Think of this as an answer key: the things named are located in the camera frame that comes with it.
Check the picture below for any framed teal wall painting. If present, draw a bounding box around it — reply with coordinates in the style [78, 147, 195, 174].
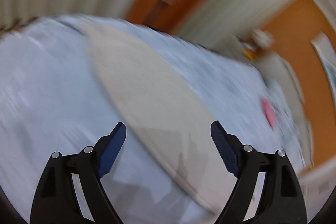
[311, 32, 336, 101]

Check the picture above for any white panelled wardrobe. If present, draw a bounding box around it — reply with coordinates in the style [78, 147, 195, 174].
[299, 156, 335, 221]

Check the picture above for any beige leather headboard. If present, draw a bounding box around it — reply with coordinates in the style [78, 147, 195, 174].
[255, 52, 314, 167]

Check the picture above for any cream knitted sweater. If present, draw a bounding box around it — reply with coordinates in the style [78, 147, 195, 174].
[84, 23, 235, 214]

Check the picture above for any blue butterfly print bedspread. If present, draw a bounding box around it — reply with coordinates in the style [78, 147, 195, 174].
[1, 16, 307, 221]

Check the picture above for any pink folded cloth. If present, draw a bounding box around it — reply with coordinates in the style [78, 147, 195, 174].
[261, 97, 277, 131]

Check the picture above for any yellow box on nightstand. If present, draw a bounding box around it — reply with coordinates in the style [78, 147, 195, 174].
[243, 48, 257, 61]

